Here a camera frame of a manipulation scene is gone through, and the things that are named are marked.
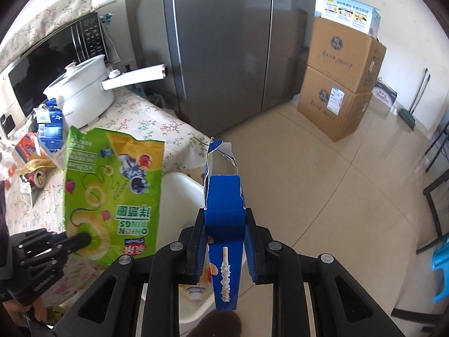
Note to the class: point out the floral cloth cover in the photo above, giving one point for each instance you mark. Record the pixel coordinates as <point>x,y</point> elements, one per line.
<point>52,14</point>

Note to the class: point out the person's left hand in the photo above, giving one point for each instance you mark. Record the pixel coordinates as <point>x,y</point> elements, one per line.
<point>24,310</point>

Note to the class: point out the white bin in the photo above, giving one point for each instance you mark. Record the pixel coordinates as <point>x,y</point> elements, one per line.
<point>179,196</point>

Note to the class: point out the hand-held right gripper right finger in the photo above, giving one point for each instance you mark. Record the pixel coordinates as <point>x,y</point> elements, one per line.
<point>252,252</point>

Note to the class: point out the white electric pot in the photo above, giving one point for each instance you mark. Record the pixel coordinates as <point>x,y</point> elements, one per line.
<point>80,98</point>

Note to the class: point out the yellow plastic wrapper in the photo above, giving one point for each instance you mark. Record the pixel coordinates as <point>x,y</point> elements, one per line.
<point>35,164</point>

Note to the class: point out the broom with green head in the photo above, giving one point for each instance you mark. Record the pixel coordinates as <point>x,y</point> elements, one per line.
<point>407,115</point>

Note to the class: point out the red drink can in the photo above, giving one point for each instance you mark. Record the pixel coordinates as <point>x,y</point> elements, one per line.
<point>38,179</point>

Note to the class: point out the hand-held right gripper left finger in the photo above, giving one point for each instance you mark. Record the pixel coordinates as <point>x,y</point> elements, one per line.
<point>200,252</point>

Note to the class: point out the blue plastic stool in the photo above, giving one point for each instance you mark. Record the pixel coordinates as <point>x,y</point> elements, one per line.
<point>442,263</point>

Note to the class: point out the blue carton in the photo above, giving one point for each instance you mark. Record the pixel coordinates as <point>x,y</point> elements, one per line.
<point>224,224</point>

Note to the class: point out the grey refrigerator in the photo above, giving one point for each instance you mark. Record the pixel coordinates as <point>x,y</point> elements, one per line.
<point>228,42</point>

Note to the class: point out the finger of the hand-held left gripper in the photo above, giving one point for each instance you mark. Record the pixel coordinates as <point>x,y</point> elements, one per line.
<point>79,241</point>

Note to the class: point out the black microwave oven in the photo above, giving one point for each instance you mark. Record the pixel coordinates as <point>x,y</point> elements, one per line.
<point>42,66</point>

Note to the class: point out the green snack bag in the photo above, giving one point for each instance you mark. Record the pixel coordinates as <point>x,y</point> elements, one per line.
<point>105,189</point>

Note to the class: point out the black chair frame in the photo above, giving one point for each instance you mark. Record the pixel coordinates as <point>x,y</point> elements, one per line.
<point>433,206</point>

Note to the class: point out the floral tablecloth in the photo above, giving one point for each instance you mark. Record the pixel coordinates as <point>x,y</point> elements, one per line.
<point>147,130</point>

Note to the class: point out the blue and white box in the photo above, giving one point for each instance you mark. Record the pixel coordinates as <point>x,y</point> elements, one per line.
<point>350,14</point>

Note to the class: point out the blue and white tissue pack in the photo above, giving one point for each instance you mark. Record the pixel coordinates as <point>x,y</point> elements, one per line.
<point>385,94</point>

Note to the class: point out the red and white carton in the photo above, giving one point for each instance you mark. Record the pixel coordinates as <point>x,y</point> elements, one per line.
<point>26,147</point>

